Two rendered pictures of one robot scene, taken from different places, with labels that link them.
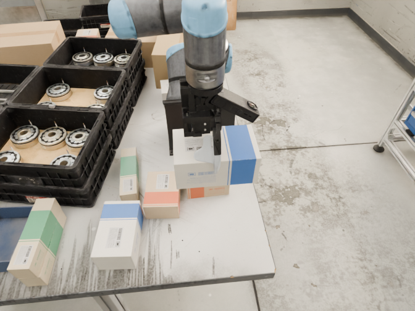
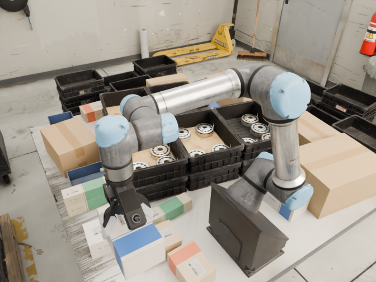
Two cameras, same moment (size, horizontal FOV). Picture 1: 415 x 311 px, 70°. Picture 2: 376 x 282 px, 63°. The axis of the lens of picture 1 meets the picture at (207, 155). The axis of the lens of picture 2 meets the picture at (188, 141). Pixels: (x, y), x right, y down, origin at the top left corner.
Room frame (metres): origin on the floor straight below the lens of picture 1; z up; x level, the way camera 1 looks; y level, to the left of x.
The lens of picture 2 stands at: (0.41, -0.58, 1.83)
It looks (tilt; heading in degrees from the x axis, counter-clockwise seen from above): 36 degrees down; 63
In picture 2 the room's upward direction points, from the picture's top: 1 degrees clockwise
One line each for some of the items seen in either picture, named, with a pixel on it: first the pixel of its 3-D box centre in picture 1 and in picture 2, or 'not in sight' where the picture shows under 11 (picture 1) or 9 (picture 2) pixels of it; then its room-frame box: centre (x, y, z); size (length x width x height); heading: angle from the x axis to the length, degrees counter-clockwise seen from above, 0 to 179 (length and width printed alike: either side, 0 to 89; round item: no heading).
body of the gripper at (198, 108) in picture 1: (202, 105); (120, 188); (0.51, 0.01, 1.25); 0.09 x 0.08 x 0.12; 96
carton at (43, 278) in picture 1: (45, 244); (92, 199); (0.46, 0.53, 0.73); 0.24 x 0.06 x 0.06; 5
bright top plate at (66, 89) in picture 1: (58, 89); (204, 128); (1.15, 0.68, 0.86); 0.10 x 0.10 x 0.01
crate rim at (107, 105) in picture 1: (71, 87); (201, 132); (1.07, 0.58, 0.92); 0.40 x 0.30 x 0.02; 85
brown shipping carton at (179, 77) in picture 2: not in sight; (170, 91); (1.21, 1.32, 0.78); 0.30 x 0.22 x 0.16; 179
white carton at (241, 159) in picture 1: (214, 155); (130, 233); (0.51, -0.02, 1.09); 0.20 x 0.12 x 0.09; 96
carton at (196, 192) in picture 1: (205, 178); (191, 266); (0.73, 0.00, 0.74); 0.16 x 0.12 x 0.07; 98
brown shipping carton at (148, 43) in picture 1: (134, 46); (306, 136); (1.73, 0.44, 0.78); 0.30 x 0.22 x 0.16; 90
